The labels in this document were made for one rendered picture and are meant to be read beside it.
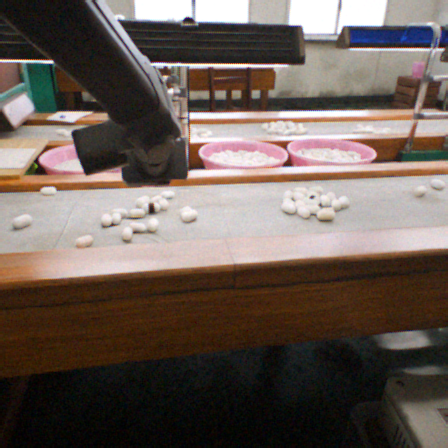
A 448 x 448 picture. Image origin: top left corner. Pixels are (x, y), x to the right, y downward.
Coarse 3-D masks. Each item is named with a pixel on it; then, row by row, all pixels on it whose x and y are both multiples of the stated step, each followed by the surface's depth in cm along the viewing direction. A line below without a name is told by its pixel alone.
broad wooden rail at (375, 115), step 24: (48, 120) 153; (96, 120) 155; (192, 120) 162; (216, 120) 164; (240, 120) 165; (264, 120) 167; (288, 120) 169; (312, 120) 171; (336, 120) 173; (360, 120) 175; (384, 120) 177
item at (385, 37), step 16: (352, 32) 136; (368, 32) 137; (384, 32) 138; (400, 32) 139; (416, 32) 140; (352, 48) 136; (368, 48) 137; (384, 48) 138; (400, 48) 139; (416, 48) 140
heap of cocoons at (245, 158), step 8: (224, 152) 128; (232, 152) 128; (240, 152) 130; (248, 152) 129; (256, 152) 129; (216, 160) 121; (224, 160) 121; (232, 160) 120; (240, 160) 121; (248, 160) 121; (256, 160) 122; (264, 160) 122; (272, 160) 123; (232, 168) 114
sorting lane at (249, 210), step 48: (96, 192) 96; (144, 192) 97; (192, 192) 98; (240, 192) 99; (336, 192) 100; (384, 192) 101; (432, 192) 102; (0, 240) 75; (48, 240) 75; (96, 240) 75; (144, 240) 76; (192, 240) 76
